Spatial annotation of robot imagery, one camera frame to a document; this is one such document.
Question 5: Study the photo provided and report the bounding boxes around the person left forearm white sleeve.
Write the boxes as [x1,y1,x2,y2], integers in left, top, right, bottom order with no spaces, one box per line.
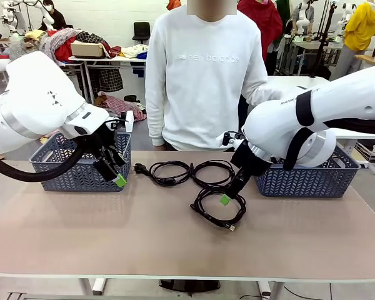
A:
[241,79,284,104]

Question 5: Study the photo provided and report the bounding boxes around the black office chair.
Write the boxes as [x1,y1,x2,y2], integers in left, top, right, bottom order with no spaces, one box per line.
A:
[132,21,151,41]

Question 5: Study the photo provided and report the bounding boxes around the person in white sweatshirt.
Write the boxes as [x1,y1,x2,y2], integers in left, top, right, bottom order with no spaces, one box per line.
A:
[144,0,284,153]

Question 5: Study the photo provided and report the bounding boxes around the masked person in black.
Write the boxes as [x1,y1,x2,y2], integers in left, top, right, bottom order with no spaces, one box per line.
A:
[40,0,68,31]

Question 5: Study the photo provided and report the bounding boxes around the black white grid cloth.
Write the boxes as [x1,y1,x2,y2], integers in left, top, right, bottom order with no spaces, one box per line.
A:
[98,68,124,92]

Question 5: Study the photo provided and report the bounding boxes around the person right forearm white sleeve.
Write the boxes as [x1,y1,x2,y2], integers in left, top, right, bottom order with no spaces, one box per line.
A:
[145,90,167,148]

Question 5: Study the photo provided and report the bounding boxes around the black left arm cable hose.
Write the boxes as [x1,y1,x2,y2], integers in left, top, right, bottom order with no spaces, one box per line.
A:
[0,137,91,183]

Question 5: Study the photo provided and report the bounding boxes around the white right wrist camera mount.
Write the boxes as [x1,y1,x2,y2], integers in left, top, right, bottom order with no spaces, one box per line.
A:
[222,131,246,148]

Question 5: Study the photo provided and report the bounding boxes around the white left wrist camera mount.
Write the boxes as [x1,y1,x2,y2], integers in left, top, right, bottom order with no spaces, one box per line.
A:
[107,110,134,133]

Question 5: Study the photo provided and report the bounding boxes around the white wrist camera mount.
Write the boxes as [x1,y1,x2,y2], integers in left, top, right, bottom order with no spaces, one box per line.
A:
[222,131,246,148]
[107,110,134,133]

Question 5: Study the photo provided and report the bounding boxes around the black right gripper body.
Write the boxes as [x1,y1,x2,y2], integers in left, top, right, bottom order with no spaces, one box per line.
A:
[230,139,271,179]

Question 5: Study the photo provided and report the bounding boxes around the black right arm hose straps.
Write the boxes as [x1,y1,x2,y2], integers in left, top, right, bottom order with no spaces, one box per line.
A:
[282,89,375,171]

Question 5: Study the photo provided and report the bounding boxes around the black tripod stand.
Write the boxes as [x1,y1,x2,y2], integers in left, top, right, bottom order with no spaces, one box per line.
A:
[311,0,337,79]

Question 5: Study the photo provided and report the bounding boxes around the black power cable with plug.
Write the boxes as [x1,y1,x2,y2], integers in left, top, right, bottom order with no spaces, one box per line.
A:
[134,161,193,188]

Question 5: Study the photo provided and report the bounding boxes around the white yellow clothes heap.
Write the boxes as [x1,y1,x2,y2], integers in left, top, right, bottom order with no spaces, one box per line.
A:
[111,43,149,60]

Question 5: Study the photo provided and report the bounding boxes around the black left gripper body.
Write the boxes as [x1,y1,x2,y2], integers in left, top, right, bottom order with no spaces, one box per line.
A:
[82,124,117,157]

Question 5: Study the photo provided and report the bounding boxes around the red checked clothes pile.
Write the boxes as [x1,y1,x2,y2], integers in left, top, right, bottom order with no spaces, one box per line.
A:
[93,91,148,123]

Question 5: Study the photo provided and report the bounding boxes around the red white checkered cloth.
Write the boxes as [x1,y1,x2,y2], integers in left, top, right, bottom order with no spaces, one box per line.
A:
[39,27,82,63]

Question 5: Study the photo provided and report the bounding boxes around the grey-blue plastic basket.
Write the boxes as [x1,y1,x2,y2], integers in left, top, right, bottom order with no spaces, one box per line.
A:
[29,131,133,193]
[252,145,362,199]

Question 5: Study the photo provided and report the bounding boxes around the black chair base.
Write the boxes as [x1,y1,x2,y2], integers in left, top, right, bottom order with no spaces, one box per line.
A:
[158,279,221,293]

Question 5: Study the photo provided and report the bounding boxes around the thin black coiled cable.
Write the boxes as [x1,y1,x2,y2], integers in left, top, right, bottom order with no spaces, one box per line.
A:
[190,160,237,190]

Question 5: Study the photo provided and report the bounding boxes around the black USB cable coil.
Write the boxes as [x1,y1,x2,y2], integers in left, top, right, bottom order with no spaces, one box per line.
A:
[190,186,248,233]

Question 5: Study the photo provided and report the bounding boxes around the white background table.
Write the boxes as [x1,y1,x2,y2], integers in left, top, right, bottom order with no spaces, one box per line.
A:
[59,55,148,104]

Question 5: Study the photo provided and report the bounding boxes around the brown cardboard box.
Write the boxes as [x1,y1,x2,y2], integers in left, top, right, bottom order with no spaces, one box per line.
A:
[70,41,106,59]

